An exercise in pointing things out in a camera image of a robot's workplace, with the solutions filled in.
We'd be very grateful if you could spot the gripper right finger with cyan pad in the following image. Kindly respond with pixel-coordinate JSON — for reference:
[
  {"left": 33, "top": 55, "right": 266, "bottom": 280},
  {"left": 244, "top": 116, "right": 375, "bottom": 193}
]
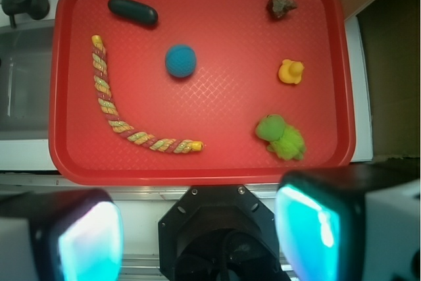
[{"left": 275, "top": 162, "right": 420, "bottom": 280}]

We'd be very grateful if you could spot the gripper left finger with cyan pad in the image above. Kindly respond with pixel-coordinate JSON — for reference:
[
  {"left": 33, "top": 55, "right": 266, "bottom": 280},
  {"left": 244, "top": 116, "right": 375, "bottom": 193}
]
[{"left": 1, "top": 189, "right": 124, "bottom": 280}]

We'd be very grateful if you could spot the brown rock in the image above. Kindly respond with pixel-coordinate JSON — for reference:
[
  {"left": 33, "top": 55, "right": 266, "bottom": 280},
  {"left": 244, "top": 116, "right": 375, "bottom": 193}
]
[{"left": 266, "top": 0, "right": 298, "bottom": 20}]

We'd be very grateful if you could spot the green plush frog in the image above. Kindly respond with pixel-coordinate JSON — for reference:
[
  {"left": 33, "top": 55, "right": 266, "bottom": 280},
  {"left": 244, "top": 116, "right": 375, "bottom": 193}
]
[{"left": 255, "top": 114, "right": 307, "bottom": 161}]

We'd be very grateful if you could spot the yellow rubber duck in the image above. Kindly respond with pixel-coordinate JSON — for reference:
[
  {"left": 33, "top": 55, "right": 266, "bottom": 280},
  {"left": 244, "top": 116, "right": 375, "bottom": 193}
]
[{"left": 278, "top": 59, "right": 305, "bottom": 85}]

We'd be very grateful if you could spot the red plastic tray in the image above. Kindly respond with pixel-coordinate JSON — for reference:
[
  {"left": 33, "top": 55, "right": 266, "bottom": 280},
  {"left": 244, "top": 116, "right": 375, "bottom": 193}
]
[{"left": 49, "top": 0, "right": 356, "bottom": 186}]

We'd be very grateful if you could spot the stainless steel sink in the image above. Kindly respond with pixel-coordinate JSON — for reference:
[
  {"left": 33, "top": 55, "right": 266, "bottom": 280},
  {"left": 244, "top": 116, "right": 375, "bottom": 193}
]
[{"left": 1, "top": 21, "right": 54, "bottom": 141}]

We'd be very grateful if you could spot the blue knitted ball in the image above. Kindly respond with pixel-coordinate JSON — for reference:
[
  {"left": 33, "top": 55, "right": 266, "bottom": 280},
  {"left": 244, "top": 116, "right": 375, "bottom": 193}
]
[{"left": 165, "top": 44, "right": 197, "bottom": 78}]

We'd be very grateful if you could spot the dark green oblong capsule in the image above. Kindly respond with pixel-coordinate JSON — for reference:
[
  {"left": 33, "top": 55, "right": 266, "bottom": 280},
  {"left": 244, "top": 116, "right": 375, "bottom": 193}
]
[{"left": 107, "top": 0, "right": 159, "bottom": 26}]

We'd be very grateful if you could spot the multicoloured twisted rope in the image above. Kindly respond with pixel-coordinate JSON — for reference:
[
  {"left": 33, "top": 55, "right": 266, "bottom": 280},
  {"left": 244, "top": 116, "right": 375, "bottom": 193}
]
[{"left": 91, "top": 34, "right": 204, "bottom": 155}]

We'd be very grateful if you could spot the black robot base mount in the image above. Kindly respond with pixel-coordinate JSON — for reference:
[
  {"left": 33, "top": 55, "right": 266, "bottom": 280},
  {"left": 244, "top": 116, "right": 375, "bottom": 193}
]
[{"left": 158, "top": 185, "right": 290, "bottom": 280}]

